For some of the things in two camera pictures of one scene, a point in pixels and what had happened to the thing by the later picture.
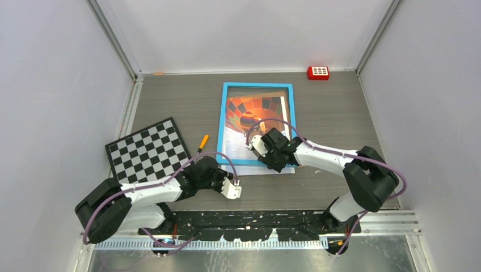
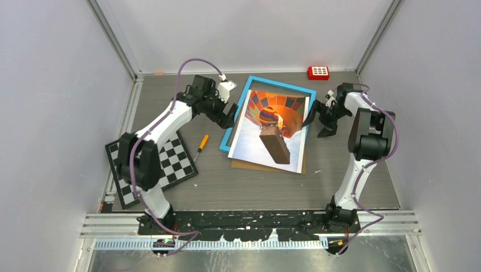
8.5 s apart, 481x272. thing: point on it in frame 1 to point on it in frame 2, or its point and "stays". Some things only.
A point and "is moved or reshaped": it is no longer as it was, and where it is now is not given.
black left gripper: x=222 y=174 to x=224 y=120
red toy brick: x=317 y=73 stays
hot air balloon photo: x=254 y=115 is moved or reshaped
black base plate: x=253 y=225 stays
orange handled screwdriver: x=202 y=144 stays
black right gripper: x=266 y=160 to x=330 y=129
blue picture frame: x=292 y=117 to x=224 y=147
